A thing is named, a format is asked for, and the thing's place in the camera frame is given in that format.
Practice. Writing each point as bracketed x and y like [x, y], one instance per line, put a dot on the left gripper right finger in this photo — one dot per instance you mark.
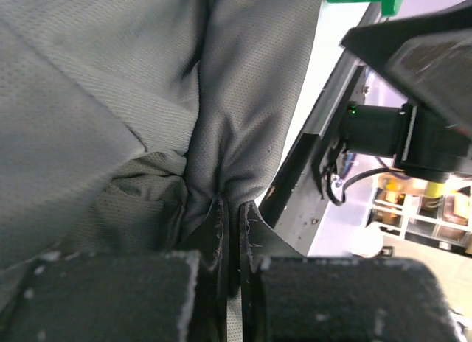
[258, 243]

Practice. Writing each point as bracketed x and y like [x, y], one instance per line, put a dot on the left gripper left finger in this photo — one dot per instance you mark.
[211, 240]

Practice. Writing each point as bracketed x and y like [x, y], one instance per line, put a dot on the grey t shirt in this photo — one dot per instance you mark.
[121, 121]

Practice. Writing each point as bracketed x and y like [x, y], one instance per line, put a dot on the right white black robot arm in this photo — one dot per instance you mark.
[427, 58]

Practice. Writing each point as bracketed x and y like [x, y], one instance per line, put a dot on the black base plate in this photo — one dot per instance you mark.
[295, 202]

